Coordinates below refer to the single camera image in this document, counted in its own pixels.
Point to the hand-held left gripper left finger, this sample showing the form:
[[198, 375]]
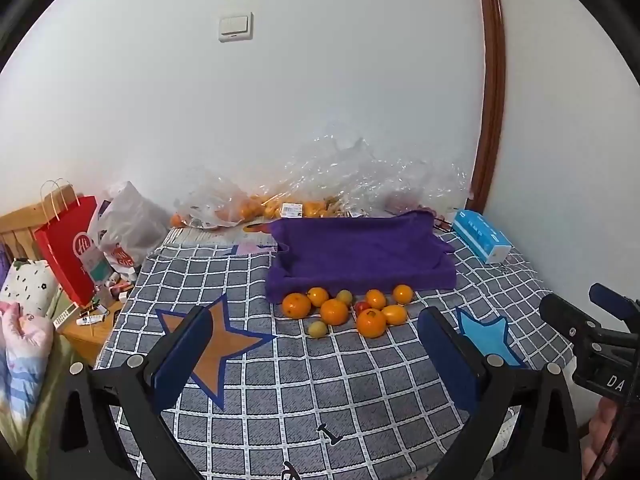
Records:
[[182, 355]]

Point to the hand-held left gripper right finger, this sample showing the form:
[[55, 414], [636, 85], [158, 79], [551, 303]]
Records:
[[450, 360]]

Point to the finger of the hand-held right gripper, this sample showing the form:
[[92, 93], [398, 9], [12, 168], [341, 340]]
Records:
[[562, 315], [612, 300]]

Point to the small oval orange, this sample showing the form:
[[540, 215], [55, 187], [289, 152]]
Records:
[[376, 298], [402, 294], [317, 296], [394, 314]]

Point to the large orange mandarin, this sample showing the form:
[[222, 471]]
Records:
[[296, 305], [371, 323], [334, 311]]

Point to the purple towel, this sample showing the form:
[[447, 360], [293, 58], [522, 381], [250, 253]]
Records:
[[360, 255]]

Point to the person's right hand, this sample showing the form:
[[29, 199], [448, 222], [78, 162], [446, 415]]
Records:
[[600, 435]]

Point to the small white tube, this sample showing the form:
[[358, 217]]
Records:
[[95, 316]]

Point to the wooden nightstand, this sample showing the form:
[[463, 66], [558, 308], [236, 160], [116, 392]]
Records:
[[87, 337]]

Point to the small red tomato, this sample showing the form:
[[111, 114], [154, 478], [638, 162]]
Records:
[[361, 307]]

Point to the blue tissue pack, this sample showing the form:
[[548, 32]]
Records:
[[480, 235]]

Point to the grey checkered bed sheet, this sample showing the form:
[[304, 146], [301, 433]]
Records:
[[300, 390]]

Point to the pale printed cloth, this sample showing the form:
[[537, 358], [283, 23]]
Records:
[[215, 236]]

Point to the yellow-green round fruit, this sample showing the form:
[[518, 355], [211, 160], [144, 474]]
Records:
[[344, 296], [317, 329]]

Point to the white plastic bag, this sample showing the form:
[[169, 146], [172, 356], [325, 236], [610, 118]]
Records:
[[130, 225]]

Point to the green bed sheet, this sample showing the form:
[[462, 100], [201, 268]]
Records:
[[47, 410]]

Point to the red paper bag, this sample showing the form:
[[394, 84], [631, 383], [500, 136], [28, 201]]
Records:
[[67, 255]]

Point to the clear bag of mandarins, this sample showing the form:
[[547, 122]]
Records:
[[225, 202]]

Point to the pastel striped quilt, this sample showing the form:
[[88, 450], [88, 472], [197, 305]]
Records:
[[22, 360]]

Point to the white dotted pillow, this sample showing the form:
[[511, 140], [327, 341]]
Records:
[[30, 280]]

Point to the clear bag of red tomatoes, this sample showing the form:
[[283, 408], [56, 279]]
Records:
[[415, 190]]

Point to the labelled clear bag of oranges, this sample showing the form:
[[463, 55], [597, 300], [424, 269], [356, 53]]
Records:
[[305, 207]]

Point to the wooden headboard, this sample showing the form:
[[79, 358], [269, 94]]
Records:
[[20, 225]]

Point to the crumpled clear plastic bag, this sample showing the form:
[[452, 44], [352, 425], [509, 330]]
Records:
[[335, 160]]

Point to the brown wooden door frame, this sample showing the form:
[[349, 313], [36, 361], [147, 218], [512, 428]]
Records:
[[492, 85]]

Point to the white light switch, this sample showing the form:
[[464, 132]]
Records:
[[235, 27]]

